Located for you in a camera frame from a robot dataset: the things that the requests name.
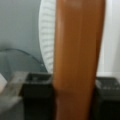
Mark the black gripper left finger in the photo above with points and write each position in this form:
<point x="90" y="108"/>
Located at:
<point x="38" y="96"/>

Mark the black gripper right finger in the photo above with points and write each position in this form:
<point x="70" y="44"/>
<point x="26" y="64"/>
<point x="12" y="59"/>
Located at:
<point x="106" y="99"/>

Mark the toast bread slice front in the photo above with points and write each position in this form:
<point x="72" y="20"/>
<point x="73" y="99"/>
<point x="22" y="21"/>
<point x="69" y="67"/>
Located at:
<point x="79" y="28"/>

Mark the white divided round tray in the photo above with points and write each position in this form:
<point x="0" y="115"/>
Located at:
<point x="13" y="60"/>

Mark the white paper plate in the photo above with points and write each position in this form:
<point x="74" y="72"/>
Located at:
<point x="47" y="32"/>

